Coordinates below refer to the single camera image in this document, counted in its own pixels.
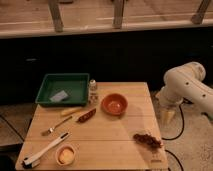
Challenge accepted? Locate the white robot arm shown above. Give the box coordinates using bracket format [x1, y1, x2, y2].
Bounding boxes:
[156, 62, 213, 123]

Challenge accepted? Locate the small white bottle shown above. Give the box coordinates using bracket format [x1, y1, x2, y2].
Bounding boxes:
[89, 79, 98, 91]

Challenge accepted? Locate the green plastic tray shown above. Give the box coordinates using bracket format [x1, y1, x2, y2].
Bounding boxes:
[35, 73, 90, 107]

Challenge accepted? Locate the grey sponge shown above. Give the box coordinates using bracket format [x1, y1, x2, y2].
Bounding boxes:
[50, 90, 68, 102]

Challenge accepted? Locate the small cup with yellow content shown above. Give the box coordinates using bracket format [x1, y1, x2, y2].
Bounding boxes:
[55, 144, 76, 166]

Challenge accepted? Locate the black cable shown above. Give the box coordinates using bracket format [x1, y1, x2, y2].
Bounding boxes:
[161, 103, 186, 171]

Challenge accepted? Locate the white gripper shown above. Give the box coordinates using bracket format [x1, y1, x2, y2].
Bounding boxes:
[156, 87, 183, 124]

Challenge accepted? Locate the metal fork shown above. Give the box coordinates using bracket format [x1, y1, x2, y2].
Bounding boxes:
[41, 116, 72, 136]

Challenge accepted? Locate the red bowl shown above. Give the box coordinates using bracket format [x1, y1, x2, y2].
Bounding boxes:
[101, 93, 128, 116]

